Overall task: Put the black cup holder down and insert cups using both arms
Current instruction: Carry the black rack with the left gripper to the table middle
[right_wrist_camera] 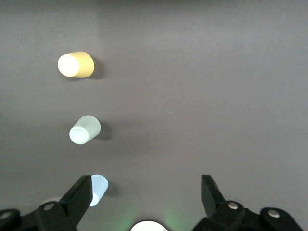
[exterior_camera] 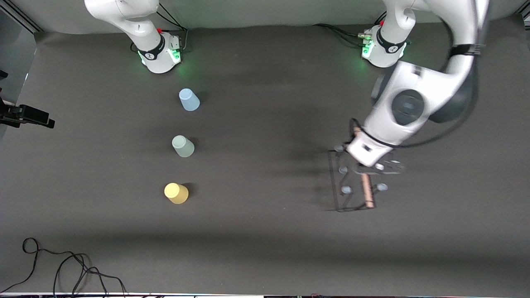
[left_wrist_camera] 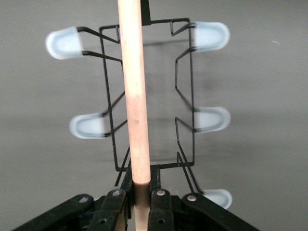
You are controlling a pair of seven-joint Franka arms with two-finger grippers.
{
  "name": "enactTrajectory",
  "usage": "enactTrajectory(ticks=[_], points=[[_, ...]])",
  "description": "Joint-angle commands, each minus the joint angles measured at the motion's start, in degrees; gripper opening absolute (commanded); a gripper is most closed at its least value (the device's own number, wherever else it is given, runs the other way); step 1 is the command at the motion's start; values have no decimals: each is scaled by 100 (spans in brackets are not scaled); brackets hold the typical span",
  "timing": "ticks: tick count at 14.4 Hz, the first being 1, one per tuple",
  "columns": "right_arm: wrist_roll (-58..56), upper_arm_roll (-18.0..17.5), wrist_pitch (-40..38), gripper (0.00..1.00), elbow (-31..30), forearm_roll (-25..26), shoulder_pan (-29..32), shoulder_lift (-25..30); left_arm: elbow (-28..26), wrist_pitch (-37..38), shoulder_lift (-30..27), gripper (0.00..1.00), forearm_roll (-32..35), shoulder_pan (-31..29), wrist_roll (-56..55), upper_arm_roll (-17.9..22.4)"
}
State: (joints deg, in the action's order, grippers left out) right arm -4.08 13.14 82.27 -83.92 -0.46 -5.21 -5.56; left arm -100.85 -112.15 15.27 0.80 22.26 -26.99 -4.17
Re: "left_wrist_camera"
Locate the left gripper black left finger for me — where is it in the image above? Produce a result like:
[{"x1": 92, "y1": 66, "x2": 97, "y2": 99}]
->
[{"x1": 14, "y1": 170, "x2": 133, "y2": 231}]

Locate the black wire cup holder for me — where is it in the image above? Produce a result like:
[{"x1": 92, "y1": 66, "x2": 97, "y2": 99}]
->
[{"x1": 45, "y1": 0, "x2": 233, "y2": 231}]

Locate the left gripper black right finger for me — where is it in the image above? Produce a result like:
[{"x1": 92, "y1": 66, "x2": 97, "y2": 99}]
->
[{"x1": 147, "y1": 167, "x2": 261, "y2": 231}]

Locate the dark grey table mat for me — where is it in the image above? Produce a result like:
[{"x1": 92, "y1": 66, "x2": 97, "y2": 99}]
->
[{"x1": 0, "y1": 0, "x2": 308, "y2": 231}]

